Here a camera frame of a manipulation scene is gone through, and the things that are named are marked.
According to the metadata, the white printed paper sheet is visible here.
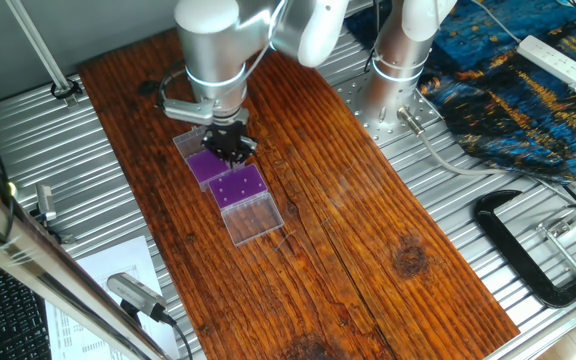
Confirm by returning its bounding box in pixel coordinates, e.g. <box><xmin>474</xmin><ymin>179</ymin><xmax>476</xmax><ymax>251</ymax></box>
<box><xmin>45</xmin><ymin>235</ymin><xmax>182</xmax><ymax>360</ymax></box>

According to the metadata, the purple pipette tip box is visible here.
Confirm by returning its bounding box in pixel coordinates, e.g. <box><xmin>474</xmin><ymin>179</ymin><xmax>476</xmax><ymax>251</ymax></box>
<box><xmin>207</xmin><ymin>163</ymin><xmax>286</xmax><ymax>248</ymax></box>
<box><xmin>172</xmin><ymin>125</ymin><xmax>234</xmax><ymax>194</ymax></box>

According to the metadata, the silver metal beam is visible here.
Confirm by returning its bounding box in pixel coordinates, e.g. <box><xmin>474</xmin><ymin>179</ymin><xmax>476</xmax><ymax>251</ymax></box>
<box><xmin>0</xmin><ymin>169</ymin><xmax>169</xmax><ymax>360</ymax></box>

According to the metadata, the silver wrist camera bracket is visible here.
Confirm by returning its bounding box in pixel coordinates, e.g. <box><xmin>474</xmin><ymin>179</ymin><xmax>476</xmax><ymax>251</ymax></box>
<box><xmin>162</xmin><ymin>98</ymin><xmax>217</xmax><ymax>126</ymax></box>

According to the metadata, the white power strip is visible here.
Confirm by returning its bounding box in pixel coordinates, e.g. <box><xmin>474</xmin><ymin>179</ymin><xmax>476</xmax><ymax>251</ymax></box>
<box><xmin>516</xmin><ymin>34</ymin><xmax>576</xmax><ymax>87</ymax></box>

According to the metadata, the small silver camera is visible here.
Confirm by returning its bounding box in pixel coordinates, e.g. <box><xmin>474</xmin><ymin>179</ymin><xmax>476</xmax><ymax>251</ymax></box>
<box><xmin>34</xmin><ymin>182</ymin><xmax>58</xmax><ymax>223</ymax></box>

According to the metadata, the large silver camera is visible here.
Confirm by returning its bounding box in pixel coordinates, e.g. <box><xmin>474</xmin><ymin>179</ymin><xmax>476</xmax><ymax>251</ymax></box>
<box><xmin>106</xmin><ymin>272</ymin><xmax>177</xmax><ymax>326</ymax></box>

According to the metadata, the thin aluminium pole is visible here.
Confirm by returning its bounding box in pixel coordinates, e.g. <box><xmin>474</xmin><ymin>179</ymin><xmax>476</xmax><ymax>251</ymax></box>
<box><xmin>3</xmin><ymin>0</ymin><xmax>83</xmax><ymax>110</ymax></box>

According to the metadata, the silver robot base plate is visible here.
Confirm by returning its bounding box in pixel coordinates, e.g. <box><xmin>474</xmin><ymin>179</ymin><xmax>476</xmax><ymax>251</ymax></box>
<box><xmin>335</xmin><ymin>74</ymin><xmax>444</xmax><ymax>150</ymax></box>

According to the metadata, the brown wooden board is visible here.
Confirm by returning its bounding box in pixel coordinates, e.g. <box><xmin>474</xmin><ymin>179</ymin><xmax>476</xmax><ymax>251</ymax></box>
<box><xmin>77</xmin><ymin>24</ymin><xmax>522</xmax><ymax>360</ymax></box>

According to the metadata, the black C-clamp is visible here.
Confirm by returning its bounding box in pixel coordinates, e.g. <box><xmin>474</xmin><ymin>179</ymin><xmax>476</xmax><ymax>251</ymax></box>
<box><xmin>472</xmin><ymin>189</ymin><xmax>576</xmax><ymax>310</ymax></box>

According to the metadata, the black keyboard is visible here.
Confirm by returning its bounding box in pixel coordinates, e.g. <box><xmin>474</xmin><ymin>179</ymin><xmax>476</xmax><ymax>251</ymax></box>
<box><xmin>0</xmin><ymin>247</ymin><xmax>53</xmax><ymax>360</ymax></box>

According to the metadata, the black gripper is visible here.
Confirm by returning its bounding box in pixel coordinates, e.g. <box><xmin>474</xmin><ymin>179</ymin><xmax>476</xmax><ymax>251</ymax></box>
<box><xmin>201</xmin><ymin>122</ymin><xmax>259</xmax><ymax>169</ymax></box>

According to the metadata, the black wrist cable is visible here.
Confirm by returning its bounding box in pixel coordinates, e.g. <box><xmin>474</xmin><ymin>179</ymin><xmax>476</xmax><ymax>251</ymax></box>
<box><xmin>137</xmin><ymin>59</ymin><xmax>189</xmax><ymax>109</ymax></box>

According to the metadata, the blue patterned cloth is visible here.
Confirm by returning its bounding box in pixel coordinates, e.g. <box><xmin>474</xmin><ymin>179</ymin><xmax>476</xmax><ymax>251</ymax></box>
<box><xmin>345</xmin><ymin>0</ymin><xmax>576</xmax><ymax>187</ymax></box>

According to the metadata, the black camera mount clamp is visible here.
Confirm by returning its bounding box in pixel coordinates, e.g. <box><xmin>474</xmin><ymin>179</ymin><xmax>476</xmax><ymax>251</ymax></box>
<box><xmin>27</xmin><ymin>209</ymin><xmax>77</xmax><ymax>247</ymax></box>

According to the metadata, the grey hose with metal connector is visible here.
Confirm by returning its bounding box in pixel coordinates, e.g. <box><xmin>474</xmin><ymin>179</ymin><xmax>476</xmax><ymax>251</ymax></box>
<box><xmin>396</xmin><ymin>106</ymin><xmax>576</xmax><ymax>202</ymax></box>

